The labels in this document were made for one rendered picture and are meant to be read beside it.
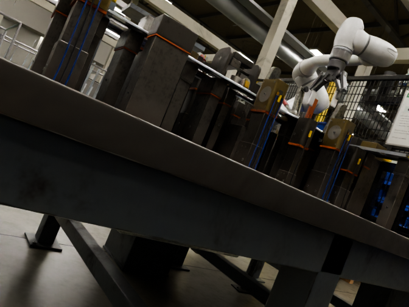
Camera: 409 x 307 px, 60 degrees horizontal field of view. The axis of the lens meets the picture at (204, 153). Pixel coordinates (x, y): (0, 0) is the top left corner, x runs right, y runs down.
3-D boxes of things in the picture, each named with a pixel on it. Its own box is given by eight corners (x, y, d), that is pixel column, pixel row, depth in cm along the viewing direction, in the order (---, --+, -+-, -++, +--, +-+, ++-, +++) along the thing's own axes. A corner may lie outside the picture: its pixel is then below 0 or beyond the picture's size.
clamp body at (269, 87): (244, 176, 116) (283, 77, 117) (225, 169, 127) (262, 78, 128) (258, 182, 120) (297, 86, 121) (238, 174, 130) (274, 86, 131)
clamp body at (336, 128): (319, 207, 131) (353, 119, 132) (296, 198, 141) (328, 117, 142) (330, 212, 134) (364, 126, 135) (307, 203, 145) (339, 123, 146)
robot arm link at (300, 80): (312, 54, 210) (323, 74, 210) (301, 63, 228) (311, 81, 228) (293, 64, 209) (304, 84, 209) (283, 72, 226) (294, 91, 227)
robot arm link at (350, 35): (337, 42, 156) (364, 54, 157) (350, 10, 156) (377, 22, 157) (327, 49, 167) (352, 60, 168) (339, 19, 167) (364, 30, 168)
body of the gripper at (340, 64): (350, 65, 160) (342, 84, 160) (335, 66, 167) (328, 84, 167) (340, 57, 156) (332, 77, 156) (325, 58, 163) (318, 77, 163)
